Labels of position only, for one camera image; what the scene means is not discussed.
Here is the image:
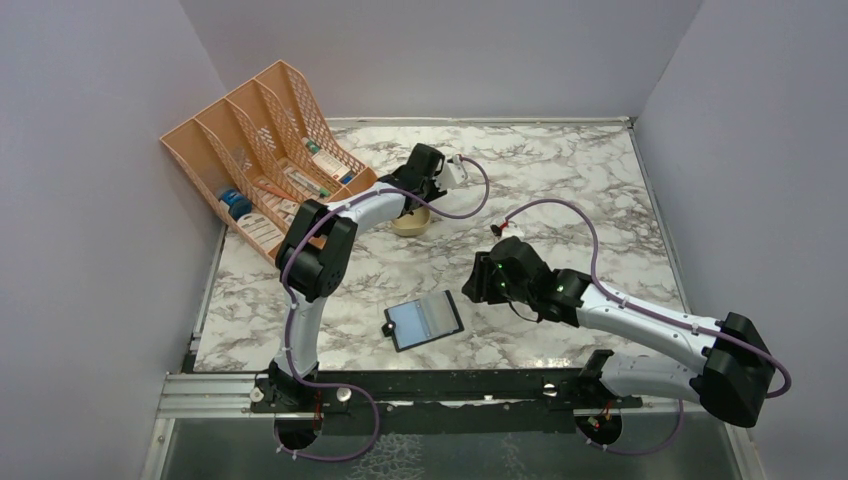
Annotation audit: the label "grey credit card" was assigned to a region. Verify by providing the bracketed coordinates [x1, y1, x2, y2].
[421, 292, 458, 337]

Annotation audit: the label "black leather card holder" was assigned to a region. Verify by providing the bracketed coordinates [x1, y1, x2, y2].
[381, 290, 465, 352]

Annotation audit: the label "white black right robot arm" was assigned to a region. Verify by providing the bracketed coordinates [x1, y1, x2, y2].
[462, 237, 776, 428]

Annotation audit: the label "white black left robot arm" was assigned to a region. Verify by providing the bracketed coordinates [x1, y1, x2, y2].
[274, 143, 446, 411]

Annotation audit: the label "beige card tray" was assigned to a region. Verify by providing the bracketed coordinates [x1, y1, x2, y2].
[390, 208, 431, 237]

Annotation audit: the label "white label card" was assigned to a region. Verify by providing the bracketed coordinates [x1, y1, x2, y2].
[237, 213, 284, 254]

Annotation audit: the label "white glue stick box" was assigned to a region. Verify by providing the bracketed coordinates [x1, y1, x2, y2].
[301, 137, 354, 184]

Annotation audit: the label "orange pen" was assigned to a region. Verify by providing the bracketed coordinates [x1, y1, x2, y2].
[252, 180, 299, 204]

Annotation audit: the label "orange plastic desk organizer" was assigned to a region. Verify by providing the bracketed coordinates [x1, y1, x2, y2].
[160, 61, 377, 262]

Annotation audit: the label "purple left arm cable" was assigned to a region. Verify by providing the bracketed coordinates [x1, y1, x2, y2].
[278, 155, 492, 392]

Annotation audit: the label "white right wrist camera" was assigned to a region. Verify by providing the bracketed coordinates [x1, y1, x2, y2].
[490, 222, 524, 241]

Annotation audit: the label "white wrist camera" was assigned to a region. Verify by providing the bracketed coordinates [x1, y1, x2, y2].
[490, 222, 524, 241]
[436, 154, 468, 190]

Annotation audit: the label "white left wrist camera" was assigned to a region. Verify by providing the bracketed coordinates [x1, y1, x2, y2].
[436, 154, 468, 190]

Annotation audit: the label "black mounting base rail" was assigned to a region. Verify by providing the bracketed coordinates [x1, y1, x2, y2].
[249, 368, 642, 436]

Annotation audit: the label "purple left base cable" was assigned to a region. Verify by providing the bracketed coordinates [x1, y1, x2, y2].
[272, 384, 383, 464]

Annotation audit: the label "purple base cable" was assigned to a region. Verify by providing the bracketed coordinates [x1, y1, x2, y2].
[573, 397, 685, 458]
[272, 384, 383, 464]

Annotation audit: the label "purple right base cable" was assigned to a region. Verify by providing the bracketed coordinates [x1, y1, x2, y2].
[573, 397, 685, 458]

